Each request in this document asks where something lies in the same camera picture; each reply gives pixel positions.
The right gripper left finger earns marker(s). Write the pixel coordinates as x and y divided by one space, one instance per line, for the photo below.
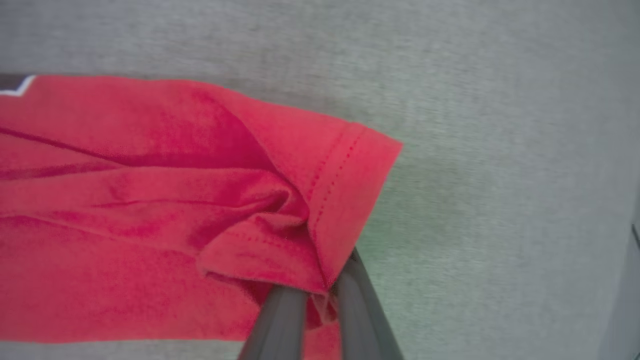
277 325

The grey fabric sofa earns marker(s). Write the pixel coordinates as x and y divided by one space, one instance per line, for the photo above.
500 150

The red white Bulls jersey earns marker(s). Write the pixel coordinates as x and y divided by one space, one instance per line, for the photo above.
150 200

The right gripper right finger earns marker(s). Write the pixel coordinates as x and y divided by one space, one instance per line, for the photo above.
362 315

